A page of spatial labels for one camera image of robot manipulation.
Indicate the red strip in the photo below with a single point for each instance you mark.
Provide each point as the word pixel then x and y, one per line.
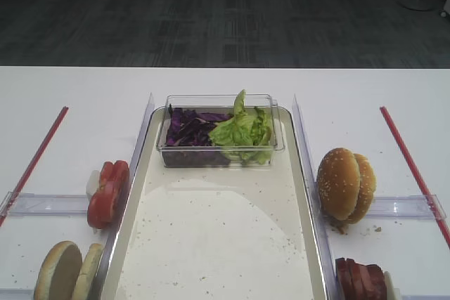
pixel 35 159
pixel 411 163

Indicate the metal baking tray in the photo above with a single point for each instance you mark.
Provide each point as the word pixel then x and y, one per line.
pixel 216 233

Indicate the clear long rail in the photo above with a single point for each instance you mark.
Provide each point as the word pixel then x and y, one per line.
pixel 329 281
pixel 140 131

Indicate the sliced meat patties stack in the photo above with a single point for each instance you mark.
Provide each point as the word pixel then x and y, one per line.
pixel 359 282

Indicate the white tomato pusher block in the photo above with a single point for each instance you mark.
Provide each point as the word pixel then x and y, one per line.
pixel 93 183

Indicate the right clear long rail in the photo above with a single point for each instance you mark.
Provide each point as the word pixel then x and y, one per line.
pixel 329 281

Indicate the left red strip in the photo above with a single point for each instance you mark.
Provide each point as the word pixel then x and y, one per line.
pixel 35 159

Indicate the clear cross rail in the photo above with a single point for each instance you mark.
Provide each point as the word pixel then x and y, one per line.
pixel 418 207
pixel 30 204

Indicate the rear sesame bun top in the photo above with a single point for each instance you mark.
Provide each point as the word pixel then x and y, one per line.
pixel 366 190

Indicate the right clear cross rail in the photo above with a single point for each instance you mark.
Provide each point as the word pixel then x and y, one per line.
pixel 418 207

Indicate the right red strip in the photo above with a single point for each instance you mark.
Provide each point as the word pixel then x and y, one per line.
pixel 411 163

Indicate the left clear long rail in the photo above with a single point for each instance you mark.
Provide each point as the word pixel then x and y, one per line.
pixel 140 131

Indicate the white meat pusher block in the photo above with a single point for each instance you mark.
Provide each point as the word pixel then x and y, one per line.
pixel 393 293

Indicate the front sesame bun top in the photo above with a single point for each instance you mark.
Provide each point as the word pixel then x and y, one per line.
pixel 338 181

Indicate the clear plastic container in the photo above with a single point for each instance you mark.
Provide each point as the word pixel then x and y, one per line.
pixel 218 104

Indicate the bun half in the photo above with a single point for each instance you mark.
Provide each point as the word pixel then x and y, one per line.
pixel 59 272
pixel 88 272

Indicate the shredded purple cabbage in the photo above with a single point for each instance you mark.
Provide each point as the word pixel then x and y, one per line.
pixel 189 128

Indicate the rear tomato slice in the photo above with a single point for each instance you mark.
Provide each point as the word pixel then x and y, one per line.
pixel 117 172

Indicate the sesame bun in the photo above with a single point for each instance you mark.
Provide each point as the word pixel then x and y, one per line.
pixel 338 181
pixel 366 190

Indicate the left clear cross rail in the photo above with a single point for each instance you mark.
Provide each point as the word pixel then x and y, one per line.
pixel 30 204

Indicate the green lettuce leaves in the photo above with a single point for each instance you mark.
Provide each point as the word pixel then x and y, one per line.
pixel 246 136

